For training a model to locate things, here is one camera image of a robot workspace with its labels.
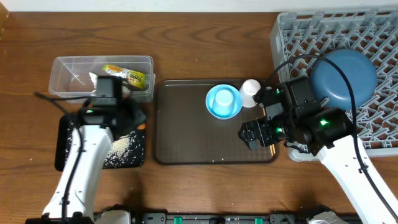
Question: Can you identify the white rice pile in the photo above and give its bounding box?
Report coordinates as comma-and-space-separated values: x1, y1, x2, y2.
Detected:
63, 121, 146, 169

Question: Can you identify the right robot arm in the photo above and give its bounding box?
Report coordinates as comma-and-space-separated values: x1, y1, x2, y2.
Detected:
238, 108, 397, 223

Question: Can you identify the yellow-green snack wrapper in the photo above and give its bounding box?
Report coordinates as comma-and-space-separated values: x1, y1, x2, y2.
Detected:
102, 64, 146, 90

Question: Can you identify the white cup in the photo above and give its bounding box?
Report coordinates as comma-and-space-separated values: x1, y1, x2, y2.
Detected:
239, 79, 261, 108

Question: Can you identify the light blue cup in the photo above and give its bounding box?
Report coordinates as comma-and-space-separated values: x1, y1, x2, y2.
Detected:
212, 89, 234, 117

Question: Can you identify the clear plastic bin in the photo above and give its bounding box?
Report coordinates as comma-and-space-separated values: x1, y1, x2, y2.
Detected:
49, 55, 155, 103

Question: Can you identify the white napkin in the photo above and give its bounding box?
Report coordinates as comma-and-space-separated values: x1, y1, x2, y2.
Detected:
89, 72, 131, 96

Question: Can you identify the grey dishwasher rack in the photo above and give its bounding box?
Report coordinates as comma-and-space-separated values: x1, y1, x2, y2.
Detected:
270, 8, 397, 157

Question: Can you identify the black plastic tray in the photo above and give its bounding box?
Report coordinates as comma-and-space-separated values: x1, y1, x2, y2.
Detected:
54, 111, 147, 172

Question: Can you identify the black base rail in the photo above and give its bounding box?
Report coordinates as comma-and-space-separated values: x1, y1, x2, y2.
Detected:
93, 212, 363, 224

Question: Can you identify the orange carrot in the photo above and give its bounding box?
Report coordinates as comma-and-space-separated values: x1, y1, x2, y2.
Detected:
137, 123, 146, 130

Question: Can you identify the dark blue plate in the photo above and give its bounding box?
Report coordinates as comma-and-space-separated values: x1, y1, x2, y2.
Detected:
309, 49, 377, 110

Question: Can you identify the brown serving tray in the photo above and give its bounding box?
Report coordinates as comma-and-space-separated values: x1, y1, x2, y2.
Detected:
153, 79, 280, 165

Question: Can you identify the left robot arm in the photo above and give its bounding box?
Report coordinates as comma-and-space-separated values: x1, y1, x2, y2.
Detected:
26, 97, 146, 223

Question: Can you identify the light blue bowl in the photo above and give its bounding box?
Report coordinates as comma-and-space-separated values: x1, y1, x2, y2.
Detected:
205, 84, 243, 119

